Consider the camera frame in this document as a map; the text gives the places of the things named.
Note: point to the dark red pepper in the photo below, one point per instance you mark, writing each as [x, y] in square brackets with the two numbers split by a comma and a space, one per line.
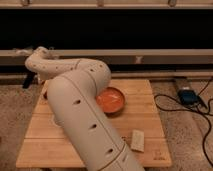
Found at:
[45, 95]

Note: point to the orange bowl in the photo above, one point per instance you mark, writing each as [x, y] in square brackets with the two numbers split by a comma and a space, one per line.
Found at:
[111, 100]

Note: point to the beige sponge block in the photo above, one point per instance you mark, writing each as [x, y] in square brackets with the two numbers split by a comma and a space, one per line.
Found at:
[137, 141]

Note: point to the grey horizontal rail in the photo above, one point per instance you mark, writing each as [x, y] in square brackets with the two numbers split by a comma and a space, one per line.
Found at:
[141, 56]

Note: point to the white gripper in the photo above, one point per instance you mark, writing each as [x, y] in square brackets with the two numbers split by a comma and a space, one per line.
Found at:
[42, 78]

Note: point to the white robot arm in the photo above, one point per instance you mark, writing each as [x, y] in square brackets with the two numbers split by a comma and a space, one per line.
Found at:
[73, 85]

